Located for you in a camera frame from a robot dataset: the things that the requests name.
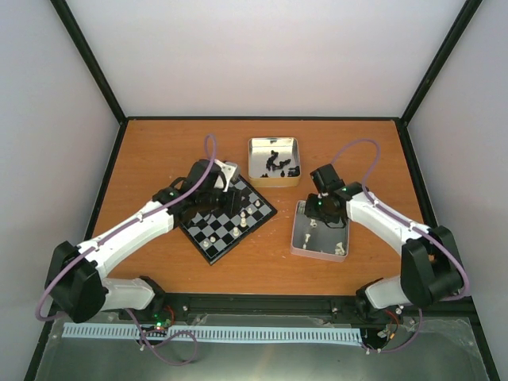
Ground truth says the white chess piece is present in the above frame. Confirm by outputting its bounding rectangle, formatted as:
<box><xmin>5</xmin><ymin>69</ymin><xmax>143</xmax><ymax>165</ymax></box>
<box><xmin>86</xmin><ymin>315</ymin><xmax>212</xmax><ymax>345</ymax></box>
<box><xmin>240</xmin><ymin>211</ymin><xmax>247</xmax><ymax>227</ymax></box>

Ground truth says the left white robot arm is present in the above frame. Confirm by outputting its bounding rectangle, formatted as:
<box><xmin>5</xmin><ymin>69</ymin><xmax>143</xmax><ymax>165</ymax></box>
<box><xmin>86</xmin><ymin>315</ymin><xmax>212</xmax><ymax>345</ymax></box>
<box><xmin>44</xmin><ymin>160</ymin><xmax>241</xmax><ymax>323</ymax></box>

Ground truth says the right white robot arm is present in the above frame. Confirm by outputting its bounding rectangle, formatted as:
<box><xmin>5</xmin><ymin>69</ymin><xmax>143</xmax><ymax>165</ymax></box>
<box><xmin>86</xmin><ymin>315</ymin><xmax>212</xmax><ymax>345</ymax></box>
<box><xmin>305</xmin><ymin>164</ymin><xmax>469</xmax><ymax>320</ymax></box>

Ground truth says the white chess pieces pile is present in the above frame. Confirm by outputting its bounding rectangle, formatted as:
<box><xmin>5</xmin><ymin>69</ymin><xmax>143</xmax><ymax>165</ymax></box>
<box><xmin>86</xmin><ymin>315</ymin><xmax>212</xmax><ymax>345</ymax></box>
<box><xmin>302</xmin><ymin>219</ymin><xmax>345</xmax><ymax>256</ymax></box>

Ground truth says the black chess pieces pile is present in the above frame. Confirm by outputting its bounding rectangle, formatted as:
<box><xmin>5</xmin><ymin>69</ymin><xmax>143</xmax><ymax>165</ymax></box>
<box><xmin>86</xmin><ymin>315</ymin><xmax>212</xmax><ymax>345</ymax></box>
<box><xmin>265</xmin><ymin>150</ymin><xmax>301</xmax><ymax>177</ymax></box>

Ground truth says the green lit circuit board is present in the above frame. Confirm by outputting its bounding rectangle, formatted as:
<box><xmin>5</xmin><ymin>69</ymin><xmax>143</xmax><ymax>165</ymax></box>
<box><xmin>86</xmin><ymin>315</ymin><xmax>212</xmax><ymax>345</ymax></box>
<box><xmin>154</xmin><ymin>306</ymin><xmax>175</xmax><ymax>331</ymax></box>

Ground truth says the pink square tin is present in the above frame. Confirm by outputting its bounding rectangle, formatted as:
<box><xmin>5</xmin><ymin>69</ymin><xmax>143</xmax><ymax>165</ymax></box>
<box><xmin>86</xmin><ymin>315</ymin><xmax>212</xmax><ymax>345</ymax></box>
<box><xmin>290</xmin><ymin>200</ymin><xmax>349</xmax><ymax>262</ymax></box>

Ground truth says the black and silver chessboard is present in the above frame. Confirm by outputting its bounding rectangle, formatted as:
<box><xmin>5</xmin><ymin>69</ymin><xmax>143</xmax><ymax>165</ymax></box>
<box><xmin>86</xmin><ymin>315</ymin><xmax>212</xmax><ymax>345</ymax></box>
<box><xmin>179</xmin><ymin>175</ymin><xmax>277</xmax><ymax>265</ymax></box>

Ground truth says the gold square tin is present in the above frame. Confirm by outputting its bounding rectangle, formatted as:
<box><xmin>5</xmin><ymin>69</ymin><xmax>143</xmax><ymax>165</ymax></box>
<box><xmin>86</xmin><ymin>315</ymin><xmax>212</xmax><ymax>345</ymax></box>
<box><xmin>248</xmin><ymin>137</ymin><xmax>302</xmax><ymax>188</ymax></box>

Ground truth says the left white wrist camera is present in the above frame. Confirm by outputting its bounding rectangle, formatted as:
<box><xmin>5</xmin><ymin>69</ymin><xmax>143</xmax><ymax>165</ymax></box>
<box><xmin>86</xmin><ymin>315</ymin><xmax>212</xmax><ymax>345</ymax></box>
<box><xmin>214</xmin><ymin>160</ymin><xmax>241</xmax><ymax>192</ymax></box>

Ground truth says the black aluminium frame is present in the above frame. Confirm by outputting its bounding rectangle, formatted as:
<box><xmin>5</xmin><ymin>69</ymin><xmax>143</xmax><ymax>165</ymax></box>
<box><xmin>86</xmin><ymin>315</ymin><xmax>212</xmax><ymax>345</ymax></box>
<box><xmin>23</xmin><ymin>0</ymin><xmax>501</xmax><ymax>381</ymax></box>

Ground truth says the light blue cable duct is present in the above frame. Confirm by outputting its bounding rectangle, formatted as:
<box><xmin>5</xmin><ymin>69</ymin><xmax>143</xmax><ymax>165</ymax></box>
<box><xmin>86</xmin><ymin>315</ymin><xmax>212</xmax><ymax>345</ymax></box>
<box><xmin>61</xmin><ymin>323</ymin><xmax>362</xmax><ymax>346</ymax></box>

